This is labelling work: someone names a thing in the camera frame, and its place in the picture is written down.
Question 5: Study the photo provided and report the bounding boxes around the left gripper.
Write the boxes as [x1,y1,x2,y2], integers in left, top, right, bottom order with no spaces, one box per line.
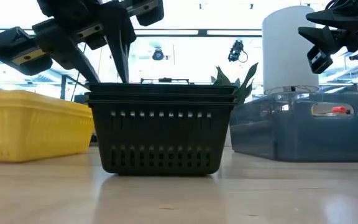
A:
[0,0,165,84]

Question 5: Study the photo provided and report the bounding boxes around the yellow plastic basket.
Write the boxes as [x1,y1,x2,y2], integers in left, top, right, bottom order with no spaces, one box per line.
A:
[0,89,95,164]

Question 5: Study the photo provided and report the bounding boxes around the grey translucent plastic bin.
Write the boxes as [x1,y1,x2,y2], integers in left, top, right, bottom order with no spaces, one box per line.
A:
[229,91,358,163]

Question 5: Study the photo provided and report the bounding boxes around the dark round hanging object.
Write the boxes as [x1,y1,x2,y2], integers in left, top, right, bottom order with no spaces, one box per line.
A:
[152,47,165,62]

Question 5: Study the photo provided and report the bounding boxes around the green plant in white pot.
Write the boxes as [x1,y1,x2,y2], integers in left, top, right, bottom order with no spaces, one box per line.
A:
[210,62,259,105]

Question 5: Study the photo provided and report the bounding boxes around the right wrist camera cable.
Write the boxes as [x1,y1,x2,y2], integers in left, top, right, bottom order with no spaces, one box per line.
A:
[324,0,349,10]

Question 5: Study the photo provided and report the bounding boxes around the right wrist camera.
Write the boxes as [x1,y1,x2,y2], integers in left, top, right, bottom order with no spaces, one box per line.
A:
[306,45,334,75]

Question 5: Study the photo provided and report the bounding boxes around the black hanging camera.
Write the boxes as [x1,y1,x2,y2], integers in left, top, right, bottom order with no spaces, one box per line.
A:
[227,39,249,63]

